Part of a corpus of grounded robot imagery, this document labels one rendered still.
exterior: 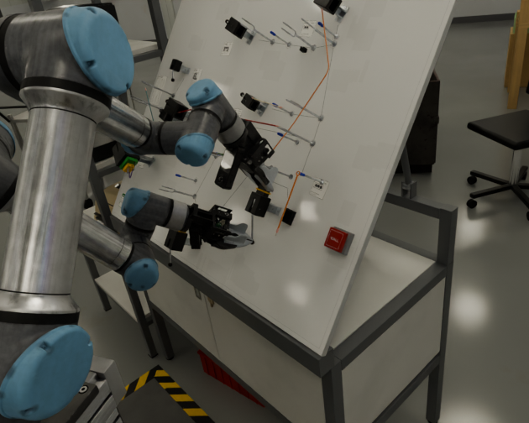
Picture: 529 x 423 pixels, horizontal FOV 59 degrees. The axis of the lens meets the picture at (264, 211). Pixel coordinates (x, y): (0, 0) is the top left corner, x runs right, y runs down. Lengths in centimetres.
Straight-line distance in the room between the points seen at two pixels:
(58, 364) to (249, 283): 81
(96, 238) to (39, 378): 47
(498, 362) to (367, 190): 146
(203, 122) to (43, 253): 50
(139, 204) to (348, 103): 59
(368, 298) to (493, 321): 127
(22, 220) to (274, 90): 98
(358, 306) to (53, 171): 101
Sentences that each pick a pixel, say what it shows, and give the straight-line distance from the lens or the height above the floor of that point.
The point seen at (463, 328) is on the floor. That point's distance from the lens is 258.
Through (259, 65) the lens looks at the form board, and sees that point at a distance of 156.
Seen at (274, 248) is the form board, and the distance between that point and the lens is 131.
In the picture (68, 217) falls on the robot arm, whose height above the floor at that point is 148.
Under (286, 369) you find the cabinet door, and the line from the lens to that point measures 146.
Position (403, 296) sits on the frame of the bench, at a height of 80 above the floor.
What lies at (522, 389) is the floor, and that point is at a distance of 238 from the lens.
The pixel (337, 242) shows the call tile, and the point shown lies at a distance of 114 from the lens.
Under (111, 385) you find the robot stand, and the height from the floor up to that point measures 108.
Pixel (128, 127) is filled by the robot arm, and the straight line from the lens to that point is 99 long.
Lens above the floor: 175
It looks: 29 degrees down
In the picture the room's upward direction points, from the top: 8 degrees counter-clockwise
